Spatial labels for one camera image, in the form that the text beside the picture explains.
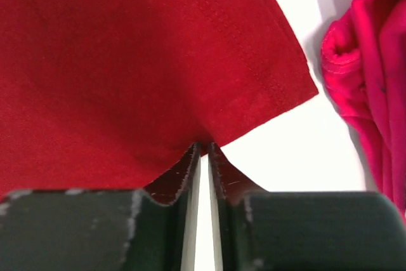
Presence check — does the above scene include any red t shirt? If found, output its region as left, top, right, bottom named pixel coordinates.
left=1, top=0, right=318, bottom=195

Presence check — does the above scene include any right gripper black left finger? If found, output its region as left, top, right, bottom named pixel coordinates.
left=1, top=143, right=200, bottom=271

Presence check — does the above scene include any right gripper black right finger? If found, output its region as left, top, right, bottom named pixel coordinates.
left=208, top=143, right=405, bottom=270

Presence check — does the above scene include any pink folded t shirt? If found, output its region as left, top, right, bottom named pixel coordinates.
left=321, top=0, right=405, bottom=213

